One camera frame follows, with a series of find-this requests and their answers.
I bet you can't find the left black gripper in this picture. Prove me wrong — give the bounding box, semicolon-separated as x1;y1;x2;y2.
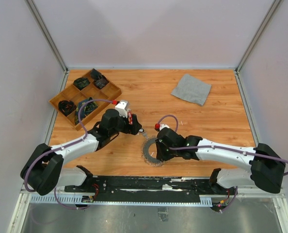
110;112;142;137

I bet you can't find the metal disc keyring holder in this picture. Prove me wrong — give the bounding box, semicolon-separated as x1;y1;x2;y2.
141;137;164;167

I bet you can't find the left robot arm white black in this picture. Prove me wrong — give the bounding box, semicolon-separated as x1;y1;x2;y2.
20;109;142;196

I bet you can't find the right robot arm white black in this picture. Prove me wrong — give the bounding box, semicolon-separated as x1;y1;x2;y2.
156;128;286;194

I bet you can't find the red key tag upper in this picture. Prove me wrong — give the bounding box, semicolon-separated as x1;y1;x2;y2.
128;111;133;125

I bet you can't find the blue patterned folded fabric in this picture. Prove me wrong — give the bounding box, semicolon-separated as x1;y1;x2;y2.
74;97;98;125

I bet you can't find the grey cloth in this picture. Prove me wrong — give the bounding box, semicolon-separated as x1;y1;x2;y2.
171;74;211;106

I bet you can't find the dark rolled fabric right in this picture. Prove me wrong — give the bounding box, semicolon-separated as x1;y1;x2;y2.
94;78;109;90

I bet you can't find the wooden compartment tray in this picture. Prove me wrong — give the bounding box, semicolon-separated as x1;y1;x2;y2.
49;70;122;131

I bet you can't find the dark rolled fabric back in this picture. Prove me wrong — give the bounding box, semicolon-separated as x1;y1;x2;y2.
90;69;103;81

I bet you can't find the dark green rolled fabric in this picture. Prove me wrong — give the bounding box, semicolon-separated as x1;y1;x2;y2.
73;77;90;90

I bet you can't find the black rolled belt fabric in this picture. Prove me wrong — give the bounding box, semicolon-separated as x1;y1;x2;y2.
58;100;76;117

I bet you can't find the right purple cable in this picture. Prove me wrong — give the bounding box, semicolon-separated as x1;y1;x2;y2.
155;115;288;176

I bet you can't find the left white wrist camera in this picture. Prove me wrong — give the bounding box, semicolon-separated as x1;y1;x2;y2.
114;100;130;118

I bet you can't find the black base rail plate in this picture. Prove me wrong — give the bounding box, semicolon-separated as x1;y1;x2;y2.
64;176;235;203

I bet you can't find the grey slotted cable duct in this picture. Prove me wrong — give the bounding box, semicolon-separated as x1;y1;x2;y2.
30;194;213;207

